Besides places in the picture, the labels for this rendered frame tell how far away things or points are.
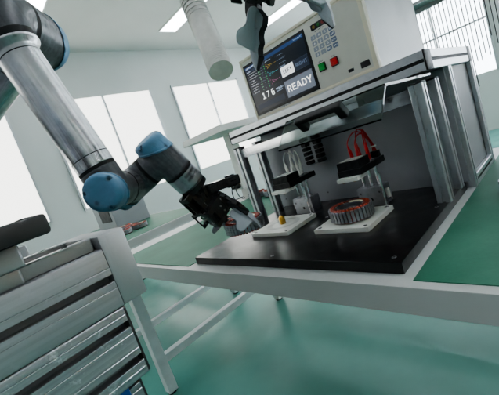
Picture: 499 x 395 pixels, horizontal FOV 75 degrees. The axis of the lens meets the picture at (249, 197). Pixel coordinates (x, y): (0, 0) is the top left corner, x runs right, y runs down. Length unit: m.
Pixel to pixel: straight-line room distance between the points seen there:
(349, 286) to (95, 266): 0.43
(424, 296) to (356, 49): 0.62
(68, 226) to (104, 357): 4.90
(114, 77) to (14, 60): 5.39
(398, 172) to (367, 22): 0.43
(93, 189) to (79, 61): 5.41
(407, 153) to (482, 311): 0.58
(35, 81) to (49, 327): 0.46
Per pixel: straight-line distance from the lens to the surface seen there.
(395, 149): 1.06
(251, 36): 0.59
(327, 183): 1.19
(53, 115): 0.70
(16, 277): 0.41
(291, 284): 0.72
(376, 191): 0.97
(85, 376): 0.44
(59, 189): 5.34
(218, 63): 2.18
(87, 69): 6.01
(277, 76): 1.08
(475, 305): 0.57
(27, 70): 0.74
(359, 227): 0.79
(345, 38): 0.96
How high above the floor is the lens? 1.03
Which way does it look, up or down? 8 degrees down
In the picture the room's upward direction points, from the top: 19 degrees counter-clockwise
